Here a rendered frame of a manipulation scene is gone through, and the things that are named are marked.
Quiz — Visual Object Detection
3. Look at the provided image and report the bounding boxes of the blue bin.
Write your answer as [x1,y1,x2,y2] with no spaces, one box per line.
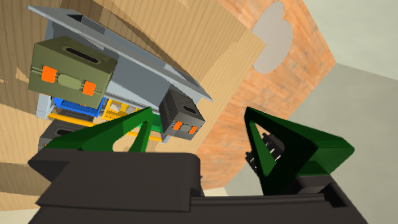
[54,97,105,118]

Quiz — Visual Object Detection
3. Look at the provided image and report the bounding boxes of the yellow open bin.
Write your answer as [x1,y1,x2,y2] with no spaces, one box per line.
[102,99,130,120]

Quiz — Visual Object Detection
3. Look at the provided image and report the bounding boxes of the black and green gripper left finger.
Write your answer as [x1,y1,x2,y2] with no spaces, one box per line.
[42,107,154,152]

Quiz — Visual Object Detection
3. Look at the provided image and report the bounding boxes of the yellow bar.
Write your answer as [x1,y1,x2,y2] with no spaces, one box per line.
[48,113,162,142]

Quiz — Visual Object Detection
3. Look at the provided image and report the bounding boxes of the grey metal shelf rack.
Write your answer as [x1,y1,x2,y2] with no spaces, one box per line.
[28,5,214,120]

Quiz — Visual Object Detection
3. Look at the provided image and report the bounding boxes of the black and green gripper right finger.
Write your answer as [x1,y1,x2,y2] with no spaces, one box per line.
[244,107,355,195]

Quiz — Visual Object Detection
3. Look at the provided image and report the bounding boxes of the green open bin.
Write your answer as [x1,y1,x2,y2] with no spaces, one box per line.
[151,113,163,133]

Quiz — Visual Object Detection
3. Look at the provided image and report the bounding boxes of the olive green tool case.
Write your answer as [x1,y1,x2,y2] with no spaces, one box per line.
[28,36,118,109]

